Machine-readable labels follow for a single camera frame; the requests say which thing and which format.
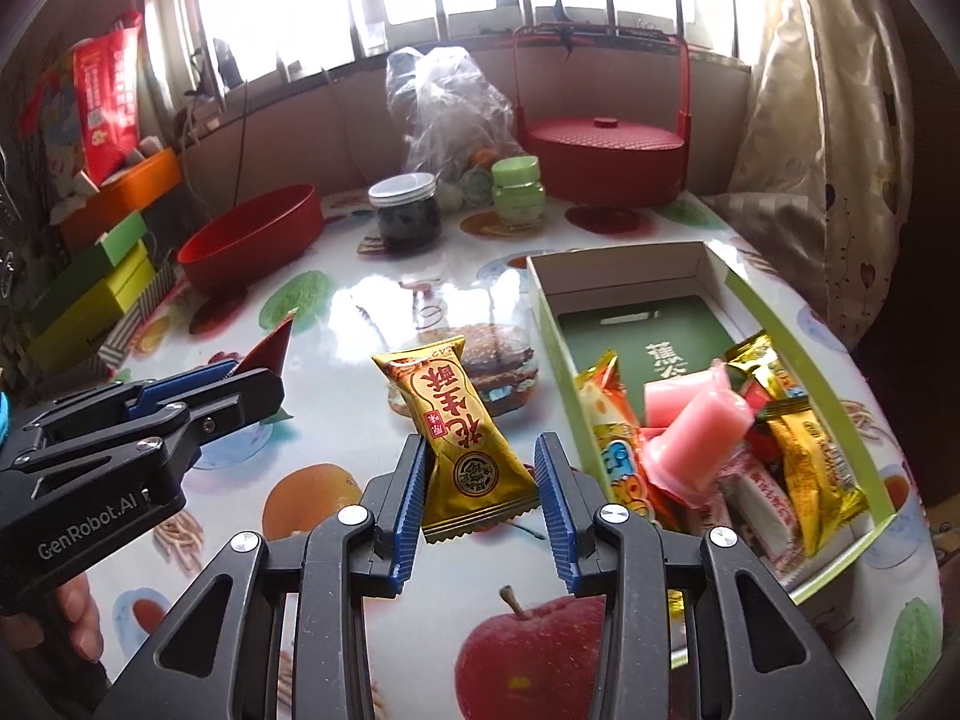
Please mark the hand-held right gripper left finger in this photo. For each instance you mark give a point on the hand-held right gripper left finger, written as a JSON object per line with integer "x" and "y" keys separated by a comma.
{"x": 409, "y": 510}

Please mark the dark red triangular packet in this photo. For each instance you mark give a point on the dark red triangular packet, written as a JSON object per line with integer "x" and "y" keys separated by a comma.
{"x": 271, "y": 349}

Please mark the red oval bowl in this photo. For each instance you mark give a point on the red oval bowl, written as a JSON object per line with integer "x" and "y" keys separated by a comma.
{"x": 255, "y": 240}

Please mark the gold peanut candy packet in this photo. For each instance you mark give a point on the gold peanut candy packet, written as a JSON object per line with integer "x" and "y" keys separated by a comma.
{"x": 465, "y": 450}
{"x": 814, "y": 472}

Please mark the orange box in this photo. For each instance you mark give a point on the orange box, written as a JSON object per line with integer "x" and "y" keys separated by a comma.
{"x": 127, "y": 191}

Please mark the green jar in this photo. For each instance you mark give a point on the green jar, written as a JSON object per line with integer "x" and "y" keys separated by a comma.
{"x": 516, "y": 191}

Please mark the striped box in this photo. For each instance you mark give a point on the striped box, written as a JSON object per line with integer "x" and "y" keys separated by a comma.
{"x": 139, "y": 322}

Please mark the person's left hand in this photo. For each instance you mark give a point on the person's left hand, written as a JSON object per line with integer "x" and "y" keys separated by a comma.
{"x": 79, "y": 619}

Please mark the glass jar with dark contents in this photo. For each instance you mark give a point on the glass jar with dark contents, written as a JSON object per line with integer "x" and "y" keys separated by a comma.
{"x": 405, "y": 217}

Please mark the colourful printed package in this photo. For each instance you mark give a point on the colourful printed package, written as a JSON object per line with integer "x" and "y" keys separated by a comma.
{"x": 60, "y": 127}

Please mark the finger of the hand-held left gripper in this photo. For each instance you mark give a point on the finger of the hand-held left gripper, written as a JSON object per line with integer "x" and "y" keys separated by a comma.
{"x": 176, "y": 388}
{"x": 240, "y": 397}

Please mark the patterned cream curtain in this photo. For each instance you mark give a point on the patterned cream curtain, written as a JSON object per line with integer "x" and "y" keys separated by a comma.
{"x": 810, "y": 127}

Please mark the red snack bag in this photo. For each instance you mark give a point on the red snack bag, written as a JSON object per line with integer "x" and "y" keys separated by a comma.
{"x": 109, "y": 97}

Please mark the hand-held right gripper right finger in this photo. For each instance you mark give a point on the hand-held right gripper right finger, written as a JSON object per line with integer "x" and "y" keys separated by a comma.
{"x": 559, "y": 510}

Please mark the clear plastic bag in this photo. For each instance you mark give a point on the clear plastic bag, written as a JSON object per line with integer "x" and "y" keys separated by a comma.
{"x": 450, "y": 105}

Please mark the fruit printed tablecloth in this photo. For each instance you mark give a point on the fruit printed tablecloth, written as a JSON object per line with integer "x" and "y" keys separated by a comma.
{"x": 360, "y": 315}

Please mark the green cardboard box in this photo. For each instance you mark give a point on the green cardboard box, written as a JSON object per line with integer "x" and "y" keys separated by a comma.
{"x": 675, "y": 330}

